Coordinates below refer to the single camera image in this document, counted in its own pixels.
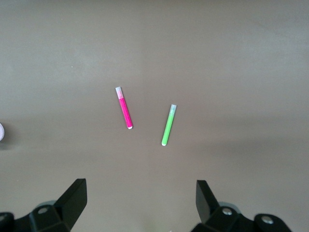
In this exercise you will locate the pink highlighter pen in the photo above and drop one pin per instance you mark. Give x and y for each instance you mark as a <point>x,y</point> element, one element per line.
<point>124,110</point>

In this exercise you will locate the green highlighter pen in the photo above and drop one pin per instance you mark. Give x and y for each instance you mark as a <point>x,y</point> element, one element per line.
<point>168,125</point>

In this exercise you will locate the pink plastic cup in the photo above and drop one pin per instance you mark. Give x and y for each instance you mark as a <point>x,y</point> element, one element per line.
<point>1,131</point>

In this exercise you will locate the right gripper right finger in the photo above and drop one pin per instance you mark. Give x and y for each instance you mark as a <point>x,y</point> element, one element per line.
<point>212,217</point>

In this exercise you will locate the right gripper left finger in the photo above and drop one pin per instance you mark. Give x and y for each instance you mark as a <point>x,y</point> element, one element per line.
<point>65,212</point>

